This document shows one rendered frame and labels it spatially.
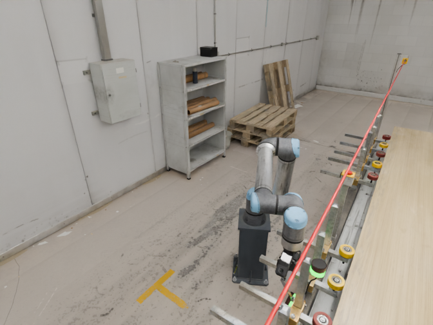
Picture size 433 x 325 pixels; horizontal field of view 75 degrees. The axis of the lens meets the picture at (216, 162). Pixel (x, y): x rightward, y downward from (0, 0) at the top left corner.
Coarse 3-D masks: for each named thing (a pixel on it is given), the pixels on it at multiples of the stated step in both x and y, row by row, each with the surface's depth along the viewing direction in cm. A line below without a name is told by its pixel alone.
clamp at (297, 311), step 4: (304, 300) 136; (292, 304) 134; (304, 304) 134; (292, 308) 132; (296, 308) 132; (292, 312) 130; (296, 312) 130; (300, 312) 130; (296, 316) 129; (292, 320) 128; (296, 320) 127; (288, 324) 130; (292, 324) 129; (296, 324) 128
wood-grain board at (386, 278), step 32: (384, 160) 258; (416, 160) 258; (384, 192) 212; (416, 192) 212; (384, 224) 180; (416, 224) 180; (384, 256) 157; (416, 256) 157; (352, 288) 138; (384, 288) 138; (416, 288) 138; (352, 320) 124; (384, 320) 124; (416, 320) 124
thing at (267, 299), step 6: (240, 282) 146; (240, 288) 145; (246, 288) 143; (252, 288) 143; (252, 294) 142; (258, 294) 140; (264, 294) 140; (264, 300) 139; (270, 300) 137; (276, 300) 137; (288, 306) 134; (300, 318) 129; (306, 318) 129; (306, 324) 129; (312, 324) 127
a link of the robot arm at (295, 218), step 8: (288, 208) 116; (296, 208) 116; (288, 216) 113; (296, 216) 112; (304, 216) 112; (288, 224) 113; (296, 224) 111; (304, 224) 112; (288, 232) 114; (296, 232) 113; (304, 232) 115; (288, 240) 116; (296, 240) 114
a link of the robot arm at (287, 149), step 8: (280, 144) 170; (288, 144) 169; (296, 144) 169; (280, 152) 171; (288, 152) 170; (296, 152) 169; (280, 160) 178; (288, 160) 175; (280, 168) 184; (288, 168) 181; (280, 176) 189; (288, 176) 188; (280, 184) 195; (288, 184) 196; (280, 192) 201; (288, 192) 215
